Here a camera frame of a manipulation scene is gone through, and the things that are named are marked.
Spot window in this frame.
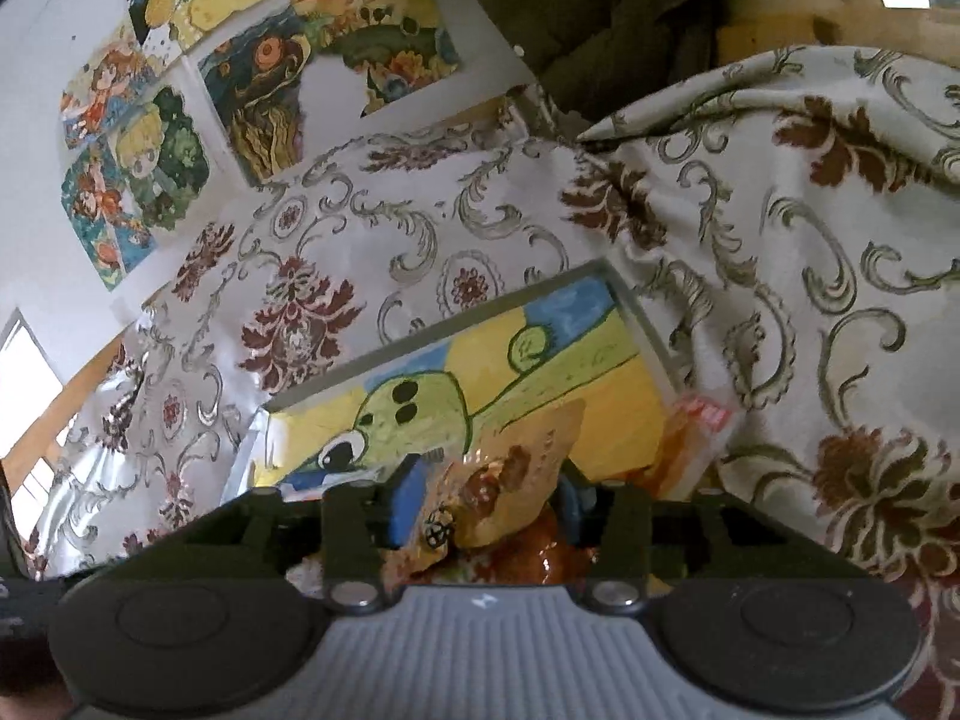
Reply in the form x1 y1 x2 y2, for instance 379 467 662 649
0 307 67 511

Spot wooden bed rail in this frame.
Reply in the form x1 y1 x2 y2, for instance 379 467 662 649
0 336 145 520
712 0 960 70

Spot brown glossy snack packet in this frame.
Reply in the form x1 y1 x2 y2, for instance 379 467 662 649
384 399 597 586

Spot grey painted cardboard tray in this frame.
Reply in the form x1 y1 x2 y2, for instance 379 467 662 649
251 259 722 587

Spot dark yellow circle poster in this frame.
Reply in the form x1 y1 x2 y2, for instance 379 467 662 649
124 0 190 62

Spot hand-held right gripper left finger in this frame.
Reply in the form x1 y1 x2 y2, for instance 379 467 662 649
199 457 451 608

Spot floral printed blanket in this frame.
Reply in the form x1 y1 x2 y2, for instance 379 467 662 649
30 45 960 720

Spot orange girl cartoon poster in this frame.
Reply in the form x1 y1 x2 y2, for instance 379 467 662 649
60 45 167 152

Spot blonde boy poster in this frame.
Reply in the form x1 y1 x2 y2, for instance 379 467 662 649
112 86 212 235

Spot olive quilted jacket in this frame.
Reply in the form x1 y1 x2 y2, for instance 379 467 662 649
480 0 745 145

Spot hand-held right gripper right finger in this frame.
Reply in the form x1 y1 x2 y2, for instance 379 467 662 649
553 461 758 610

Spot cartoon posters on wall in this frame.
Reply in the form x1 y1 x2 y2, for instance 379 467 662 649
197 0 464 182

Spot red-haired girl poster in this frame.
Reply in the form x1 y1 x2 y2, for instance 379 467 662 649
61 146 156 293

